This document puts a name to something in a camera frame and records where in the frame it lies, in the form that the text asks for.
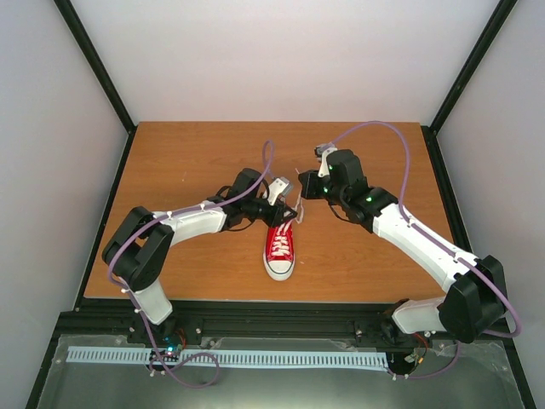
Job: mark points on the red canvas sneaker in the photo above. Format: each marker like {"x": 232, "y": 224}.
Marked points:
{"x": 279, "y": 252}

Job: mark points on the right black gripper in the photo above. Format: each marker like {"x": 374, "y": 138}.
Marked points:
{"x": 308, "y": 192}

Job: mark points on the black frame post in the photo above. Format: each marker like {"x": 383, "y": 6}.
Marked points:
{"x": 478, "y": 52}
{"x": 91, "y": 55}

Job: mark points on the white shoelace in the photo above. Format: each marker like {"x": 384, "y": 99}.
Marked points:
{"x": 300, "y": 210}

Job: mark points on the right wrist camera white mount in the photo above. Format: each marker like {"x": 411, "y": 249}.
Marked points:
{"x": 322, "y": 152}

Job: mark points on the right black frame post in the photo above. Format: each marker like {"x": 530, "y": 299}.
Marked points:
{"x": 478, "y": 52}

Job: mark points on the light blue cable duct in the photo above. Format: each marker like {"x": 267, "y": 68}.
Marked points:
{"x": 239, "y": 359}

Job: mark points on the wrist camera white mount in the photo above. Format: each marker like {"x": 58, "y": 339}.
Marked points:
{"x": 322, "y": 152}
{"x": 279, "y": 188}

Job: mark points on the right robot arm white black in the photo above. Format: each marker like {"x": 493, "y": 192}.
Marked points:
{"x": 474, "y": 288}

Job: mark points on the left black frame post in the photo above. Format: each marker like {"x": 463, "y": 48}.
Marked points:
{"x": 91, "y": 55}

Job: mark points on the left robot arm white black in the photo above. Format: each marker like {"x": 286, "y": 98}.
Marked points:
{"x": 136, "y": 252}

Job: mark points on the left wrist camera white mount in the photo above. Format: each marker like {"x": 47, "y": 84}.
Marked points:
{"x": 279, "y": 188}

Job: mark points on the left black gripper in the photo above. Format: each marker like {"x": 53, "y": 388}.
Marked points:
{"x": 275, "y": 219}

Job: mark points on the green lit circuit board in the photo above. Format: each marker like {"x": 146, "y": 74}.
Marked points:
{"x": 176, "y": 343}

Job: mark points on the black aluminium frame base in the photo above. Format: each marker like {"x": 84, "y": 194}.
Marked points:
{"x": 270, "y": 320}

